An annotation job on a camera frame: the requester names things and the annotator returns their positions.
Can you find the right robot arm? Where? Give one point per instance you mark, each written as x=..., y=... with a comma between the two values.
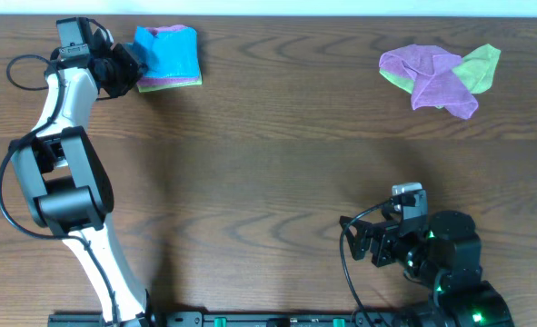
x=441, y=252

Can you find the crumpled green cloth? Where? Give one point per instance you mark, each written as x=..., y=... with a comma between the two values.
x=476, y=71

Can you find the crumpled purple cloth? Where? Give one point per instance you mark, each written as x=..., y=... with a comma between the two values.
x=430, y=69

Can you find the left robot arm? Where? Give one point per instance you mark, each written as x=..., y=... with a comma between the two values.
x=65, y=185

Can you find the folded purple cloth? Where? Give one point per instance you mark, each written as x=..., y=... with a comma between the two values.
x=168, y=79

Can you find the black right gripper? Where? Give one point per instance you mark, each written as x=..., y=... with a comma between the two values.
x=382, y=232

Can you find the folded green cloth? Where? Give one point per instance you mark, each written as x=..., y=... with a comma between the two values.
x=156, y=84

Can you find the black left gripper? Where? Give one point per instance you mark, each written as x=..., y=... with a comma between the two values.
x=136, y=69

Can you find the black mounting rail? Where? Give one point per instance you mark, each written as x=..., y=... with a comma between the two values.
x=246, y=319

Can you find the blue microfiber cloth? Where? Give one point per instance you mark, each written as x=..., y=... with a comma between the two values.
x=170, y=50

